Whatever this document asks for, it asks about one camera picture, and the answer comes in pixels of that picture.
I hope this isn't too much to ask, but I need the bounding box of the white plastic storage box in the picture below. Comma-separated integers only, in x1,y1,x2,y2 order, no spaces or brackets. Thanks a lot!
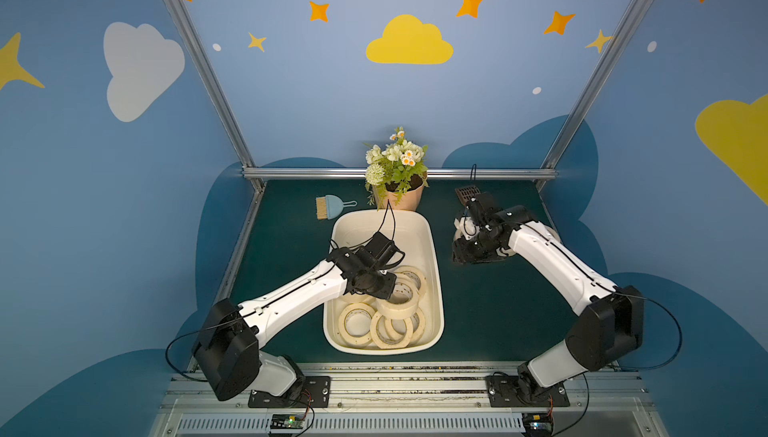
322,208,446,356

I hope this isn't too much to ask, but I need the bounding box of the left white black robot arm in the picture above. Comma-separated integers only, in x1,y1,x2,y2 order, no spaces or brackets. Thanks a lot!
191,232,405,402

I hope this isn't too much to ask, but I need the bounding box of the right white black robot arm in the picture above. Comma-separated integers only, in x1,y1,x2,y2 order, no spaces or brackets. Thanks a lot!
452,192,645,406

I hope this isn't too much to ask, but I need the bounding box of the brown slotted scoop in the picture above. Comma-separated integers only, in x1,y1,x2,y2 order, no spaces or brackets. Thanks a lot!
455,185,481,207

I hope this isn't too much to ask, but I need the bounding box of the small blue dustpan brush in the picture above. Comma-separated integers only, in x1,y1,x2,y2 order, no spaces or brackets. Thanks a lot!
315,195,358,220

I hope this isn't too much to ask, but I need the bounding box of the potted white flower plant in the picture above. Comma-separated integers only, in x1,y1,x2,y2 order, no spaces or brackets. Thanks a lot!
365,126,428,211

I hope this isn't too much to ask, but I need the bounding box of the left green circuit board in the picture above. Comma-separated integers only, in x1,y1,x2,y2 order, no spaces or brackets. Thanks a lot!
269,414,309,432

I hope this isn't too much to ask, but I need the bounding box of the green circuit board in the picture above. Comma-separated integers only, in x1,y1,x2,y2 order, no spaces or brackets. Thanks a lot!
522,413,554,437
269,414,309,432

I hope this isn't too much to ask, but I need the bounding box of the right green circuit board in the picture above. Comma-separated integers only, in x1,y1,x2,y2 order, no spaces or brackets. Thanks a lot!
522,413,554,437

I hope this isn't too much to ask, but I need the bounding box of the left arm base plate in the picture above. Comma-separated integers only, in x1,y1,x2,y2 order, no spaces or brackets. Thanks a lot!
248,376,331,408

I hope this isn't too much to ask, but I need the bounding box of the left side aluminium rail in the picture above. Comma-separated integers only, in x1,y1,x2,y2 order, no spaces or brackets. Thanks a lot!
214,188,264,302

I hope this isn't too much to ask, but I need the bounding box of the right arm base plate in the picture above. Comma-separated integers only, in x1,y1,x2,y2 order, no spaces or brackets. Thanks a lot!
485,372,570,408

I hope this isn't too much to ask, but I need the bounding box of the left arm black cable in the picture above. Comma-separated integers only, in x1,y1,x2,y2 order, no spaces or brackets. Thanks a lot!
164,328,208,383

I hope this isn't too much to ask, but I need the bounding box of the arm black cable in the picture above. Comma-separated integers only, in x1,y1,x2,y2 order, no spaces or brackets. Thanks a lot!
164,328,208,383
611,292,683,372

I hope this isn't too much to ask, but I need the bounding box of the right aluminium frame post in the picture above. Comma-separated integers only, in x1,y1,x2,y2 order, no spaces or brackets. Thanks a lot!
536,0,654,191

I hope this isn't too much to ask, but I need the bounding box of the aluminium frame post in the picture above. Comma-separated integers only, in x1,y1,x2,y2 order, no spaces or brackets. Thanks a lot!
163,0,265,194
536,0,654,191

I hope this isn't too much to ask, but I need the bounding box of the aluminium front rail bed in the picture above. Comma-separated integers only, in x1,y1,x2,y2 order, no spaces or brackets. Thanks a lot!
149,361,668,436

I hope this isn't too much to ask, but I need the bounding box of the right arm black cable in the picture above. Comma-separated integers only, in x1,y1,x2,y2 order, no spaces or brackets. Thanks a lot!
611,292,683,372

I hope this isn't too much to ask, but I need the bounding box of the left aluminium frame post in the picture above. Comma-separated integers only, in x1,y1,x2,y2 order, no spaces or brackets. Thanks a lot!
163,0,265,194

